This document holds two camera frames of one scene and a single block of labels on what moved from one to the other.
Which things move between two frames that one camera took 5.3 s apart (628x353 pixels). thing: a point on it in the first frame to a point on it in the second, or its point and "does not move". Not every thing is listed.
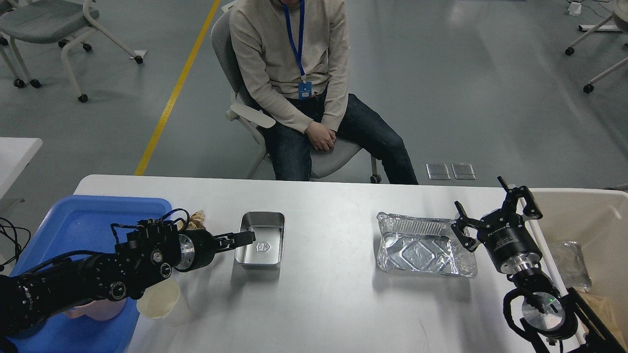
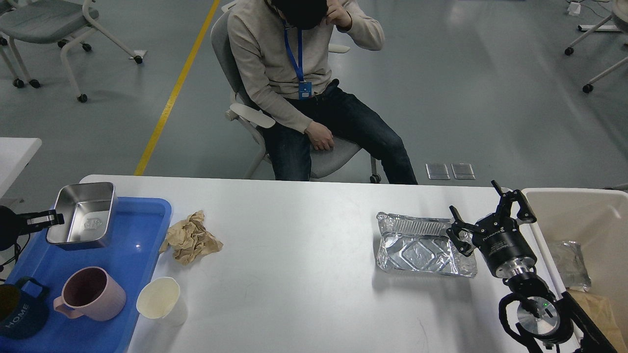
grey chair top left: [46, 21] does not move
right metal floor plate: [463, 171] does not move
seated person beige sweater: [291, 60] does not move
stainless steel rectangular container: [268, 251] to [87, 209]
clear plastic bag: [573, 265] does not move
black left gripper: [198, 246] to [11, 225]
